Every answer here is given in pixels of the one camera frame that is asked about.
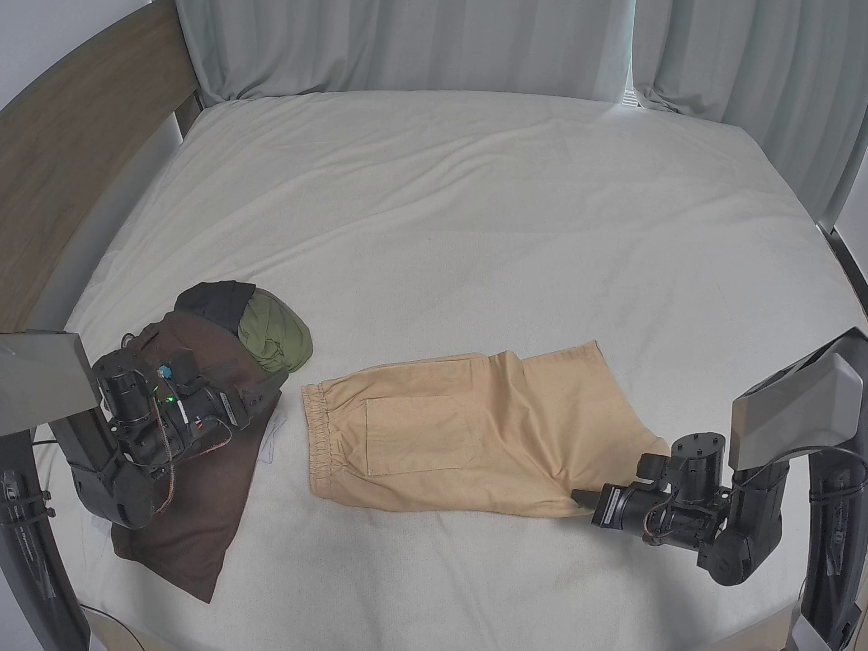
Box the pale green curtain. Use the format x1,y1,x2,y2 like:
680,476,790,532
166,0,638,108
631,0,868,236

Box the white garment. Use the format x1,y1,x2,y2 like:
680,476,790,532
256,410,289,465

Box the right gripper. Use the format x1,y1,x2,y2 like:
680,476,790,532
590,482,652,534

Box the brown shorts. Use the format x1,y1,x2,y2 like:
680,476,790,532
110,315,286,603

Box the black garment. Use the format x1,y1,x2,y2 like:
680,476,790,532
175,282,257,337

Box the beige shorts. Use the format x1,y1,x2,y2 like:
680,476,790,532
300,340,672,520

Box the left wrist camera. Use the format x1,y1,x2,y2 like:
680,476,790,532
157,353,204,392

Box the bed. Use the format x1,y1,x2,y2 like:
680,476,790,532
0,0,868,651

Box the green garment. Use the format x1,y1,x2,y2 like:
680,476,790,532
237,287,314,374

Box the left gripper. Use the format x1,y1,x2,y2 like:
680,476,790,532
175,361,286,442

